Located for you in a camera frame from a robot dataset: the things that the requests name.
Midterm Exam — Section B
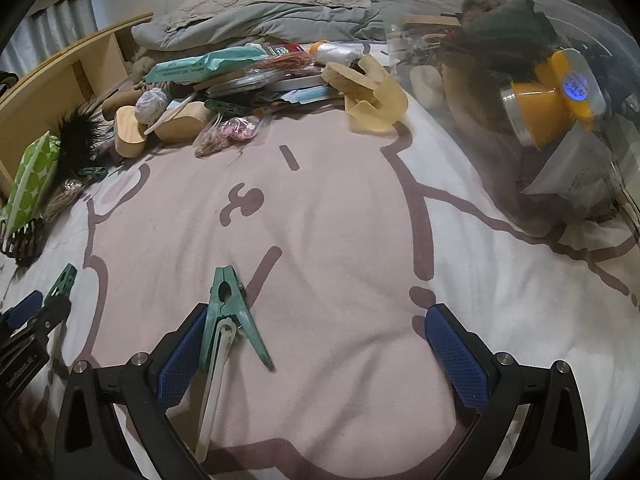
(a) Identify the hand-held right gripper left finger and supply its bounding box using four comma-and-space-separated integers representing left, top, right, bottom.
52, 302, 226, 480

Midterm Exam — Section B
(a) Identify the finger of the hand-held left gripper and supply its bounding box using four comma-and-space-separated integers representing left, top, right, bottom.
19, 294, 72, 347
0, 290, 45, 331

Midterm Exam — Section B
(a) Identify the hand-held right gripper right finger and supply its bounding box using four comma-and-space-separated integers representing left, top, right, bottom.
425, 302, 593, 480

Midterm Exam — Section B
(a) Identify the brown plastic hair claw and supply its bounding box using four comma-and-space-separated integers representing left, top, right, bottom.
0, 217, 46, 267

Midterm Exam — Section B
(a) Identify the green clothespin with white strap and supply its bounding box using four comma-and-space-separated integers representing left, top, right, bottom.
195, 266, 275, 462

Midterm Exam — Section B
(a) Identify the clear plastic bin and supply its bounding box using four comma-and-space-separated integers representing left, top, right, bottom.
385, 0, 640, 241

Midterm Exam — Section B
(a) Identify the jute twine bundle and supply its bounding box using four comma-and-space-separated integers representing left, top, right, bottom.
42, 175, 93, 223

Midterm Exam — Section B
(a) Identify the green polka dot pouch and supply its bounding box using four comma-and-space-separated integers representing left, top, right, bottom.
2, 130, 63, 236

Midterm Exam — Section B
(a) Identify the printed blanket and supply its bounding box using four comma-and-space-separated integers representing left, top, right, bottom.
0, 40, 640, 480

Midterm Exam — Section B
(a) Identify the black feather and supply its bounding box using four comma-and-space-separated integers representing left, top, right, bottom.
55, 107, 113, 181

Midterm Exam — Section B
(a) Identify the white paper packet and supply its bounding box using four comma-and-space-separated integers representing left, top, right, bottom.
522, 130, 621, 206

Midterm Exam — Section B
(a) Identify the brown cylinder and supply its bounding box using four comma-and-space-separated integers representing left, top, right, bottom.
102, 87, 146, 116

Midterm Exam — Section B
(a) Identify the wooden headboard shelf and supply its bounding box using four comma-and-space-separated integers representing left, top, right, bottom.
0, 12, 153, 188

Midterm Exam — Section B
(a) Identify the crumpled white plastic ball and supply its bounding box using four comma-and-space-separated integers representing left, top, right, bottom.
135, 87, 171, 123

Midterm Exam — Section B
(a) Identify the clear bag of pink buttons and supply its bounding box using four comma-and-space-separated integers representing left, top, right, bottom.
220, 115, 263, 143

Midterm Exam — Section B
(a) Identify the brown plush toy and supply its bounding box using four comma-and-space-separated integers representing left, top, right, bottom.
440, 0, 551, 136

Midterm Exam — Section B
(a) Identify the yellow translucent plastic holder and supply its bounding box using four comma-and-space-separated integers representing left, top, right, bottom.
345, 55, 408, 133

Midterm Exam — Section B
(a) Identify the brown furry blanket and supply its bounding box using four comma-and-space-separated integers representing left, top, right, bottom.
122, 55, 161, 81

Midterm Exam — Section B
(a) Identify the orange round gadget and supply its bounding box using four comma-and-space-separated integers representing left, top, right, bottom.
500, 49, 608, 150

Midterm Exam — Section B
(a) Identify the white round puff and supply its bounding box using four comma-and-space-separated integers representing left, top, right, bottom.
410, 66, 446, 108

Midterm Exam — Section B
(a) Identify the grey curtain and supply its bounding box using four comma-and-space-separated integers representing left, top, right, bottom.
0, 0, 98, 61

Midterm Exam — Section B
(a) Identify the stack of clear packets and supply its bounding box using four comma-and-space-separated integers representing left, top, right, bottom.
207, 70, 286, 98

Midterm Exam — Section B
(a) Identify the teal wipes pack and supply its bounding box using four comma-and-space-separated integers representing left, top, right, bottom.
145, 46, 268, 86

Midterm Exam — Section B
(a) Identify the blue face mask pack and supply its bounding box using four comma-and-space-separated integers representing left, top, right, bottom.
272, 86, 346, 108

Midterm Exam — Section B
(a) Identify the round wooden disc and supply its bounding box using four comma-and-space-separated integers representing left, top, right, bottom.
321, 61, 368, 97

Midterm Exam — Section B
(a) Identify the orange snack packet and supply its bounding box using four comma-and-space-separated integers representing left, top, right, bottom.
260, 54, 316, 73

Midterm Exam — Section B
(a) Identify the white thread spool orange cap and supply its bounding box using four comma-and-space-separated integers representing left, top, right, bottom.
308, 41, 366, 63

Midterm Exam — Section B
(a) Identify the flat wooden piece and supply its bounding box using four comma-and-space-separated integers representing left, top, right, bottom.
400, 14, 461, 28

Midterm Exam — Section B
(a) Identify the white charger with cable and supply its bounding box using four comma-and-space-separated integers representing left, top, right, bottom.
144, 94, 201, 136

